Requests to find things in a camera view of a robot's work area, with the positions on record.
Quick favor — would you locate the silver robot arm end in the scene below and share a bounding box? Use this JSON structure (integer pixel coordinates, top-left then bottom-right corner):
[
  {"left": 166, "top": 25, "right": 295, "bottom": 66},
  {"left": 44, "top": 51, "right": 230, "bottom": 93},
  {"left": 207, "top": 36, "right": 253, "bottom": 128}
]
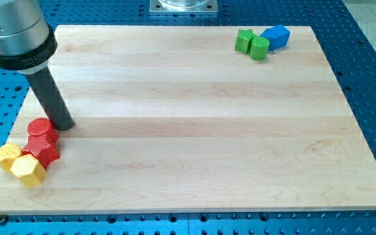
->
[{"left": 0, "top": 0, "right": 57, "bottom": 74}]

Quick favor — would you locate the light wooden board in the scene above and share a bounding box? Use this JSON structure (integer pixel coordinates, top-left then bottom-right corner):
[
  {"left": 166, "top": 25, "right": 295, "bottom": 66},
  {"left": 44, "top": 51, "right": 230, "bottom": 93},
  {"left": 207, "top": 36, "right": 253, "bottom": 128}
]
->
[{"left": 0, "top": 25, "right": 376, "bottom": 215}]

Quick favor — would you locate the green star block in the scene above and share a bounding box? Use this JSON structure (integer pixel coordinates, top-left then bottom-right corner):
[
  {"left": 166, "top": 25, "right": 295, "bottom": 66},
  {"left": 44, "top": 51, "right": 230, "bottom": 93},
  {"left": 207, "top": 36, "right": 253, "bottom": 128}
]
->
[{"left": 234, "top": 29, "right": 256, "bottom": 54}]

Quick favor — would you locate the green cylinder block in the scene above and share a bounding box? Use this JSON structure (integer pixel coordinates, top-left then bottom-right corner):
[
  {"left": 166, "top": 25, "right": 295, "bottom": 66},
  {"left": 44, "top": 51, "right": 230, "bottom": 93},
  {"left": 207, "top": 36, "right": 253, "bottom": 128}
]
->
[{"left": 249, "top": 37, "right": 270, "bottom": 61}]

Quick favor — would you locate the blue cube block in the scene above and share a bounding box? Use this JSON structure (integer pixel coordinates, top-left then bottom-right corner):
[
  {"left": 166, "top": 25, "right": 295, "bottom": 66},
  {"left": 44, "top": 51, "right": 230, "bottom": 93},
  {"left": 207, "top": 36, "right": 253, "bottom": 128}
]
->
[{"left": 260, "top": 28, "right": 281, "bottom": 51}]

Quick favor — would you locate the blue pentagon block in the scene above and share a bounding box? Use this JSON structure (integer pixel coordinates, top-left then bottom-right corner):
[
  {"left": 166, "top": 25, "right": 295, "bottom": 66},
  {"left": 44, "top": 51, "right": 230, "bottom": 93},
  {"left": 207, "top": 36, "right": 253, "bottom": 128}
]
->
[{"left": 272, "top": 25, "right": 290, "bottom": 50}]

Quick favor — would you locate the red star block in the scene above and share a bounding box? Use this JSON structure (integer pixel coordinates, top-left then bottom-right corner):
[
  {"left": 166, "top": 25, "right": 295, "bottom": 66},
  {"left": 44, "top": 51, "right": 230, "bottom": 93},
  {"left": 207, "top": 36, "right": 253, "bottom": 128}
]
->
[{"left": 22, "top": 134, "right": 60, "bottom": 169}]

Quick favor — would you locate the red cylinder block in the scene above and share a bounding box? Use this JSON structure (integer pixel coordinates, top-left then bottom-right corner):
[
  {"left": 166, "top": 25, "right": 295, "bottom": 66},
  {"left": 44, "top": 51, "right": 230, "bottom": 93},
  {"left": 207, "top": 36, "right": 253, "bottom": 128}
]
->
[{"left": 27, "top": 117, "right": 59, "bottom": 144}]

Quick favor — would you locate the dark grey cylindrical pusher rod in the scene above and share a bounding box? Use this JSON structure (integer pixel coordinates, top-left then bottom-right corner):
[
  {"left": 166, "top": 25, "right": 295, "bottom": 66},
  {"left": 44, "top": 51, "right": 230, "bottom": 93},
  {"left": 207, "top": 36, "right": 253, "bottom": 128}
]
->
[{"left": 25, "top": 67, "right": 74, "bottom": 131}]

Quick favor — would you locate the yellow hexagon block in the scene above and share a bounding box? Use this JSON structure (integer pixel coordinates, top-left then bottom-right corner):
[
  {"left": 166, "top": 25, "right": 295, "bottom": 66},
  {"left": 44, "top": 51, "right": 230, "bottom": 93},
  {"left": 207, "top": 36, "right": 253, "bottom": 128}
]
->
[{"left": 10, "top": 154, "right": 46, "bottom": 188}]

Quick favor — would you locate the blue perforated metal table plate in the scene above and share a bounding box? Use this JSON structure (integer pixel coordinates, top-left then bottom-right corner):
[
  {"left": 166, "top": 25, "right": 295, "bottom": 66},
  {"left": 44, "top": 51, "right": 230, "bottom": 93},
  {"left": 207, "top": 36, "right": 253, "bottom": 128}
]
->
[{"left": 0, "top": 0, "right": 376, "bottom": 234}]

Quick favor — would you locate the yellow rounded block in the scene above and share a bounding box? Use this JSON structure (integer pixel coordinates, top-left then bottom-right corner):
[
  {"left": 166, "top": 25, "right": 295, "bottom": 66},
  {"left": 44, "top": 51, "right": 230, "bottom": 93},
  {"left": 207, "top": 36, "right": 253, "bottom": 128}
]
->
[{"left": 0, "top": 143, "right": 22, "bottom": 172}]

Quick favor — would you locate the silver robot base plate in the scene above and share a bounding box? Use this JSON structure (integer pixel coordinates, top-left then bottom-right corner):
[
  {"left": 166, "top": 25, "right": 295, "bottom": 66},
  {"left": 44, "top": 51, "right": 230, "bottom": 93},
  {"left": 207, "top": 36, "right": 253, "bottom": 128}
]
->
[{"left": 149, "top": 0, "right": 219, "bottom": 14}]

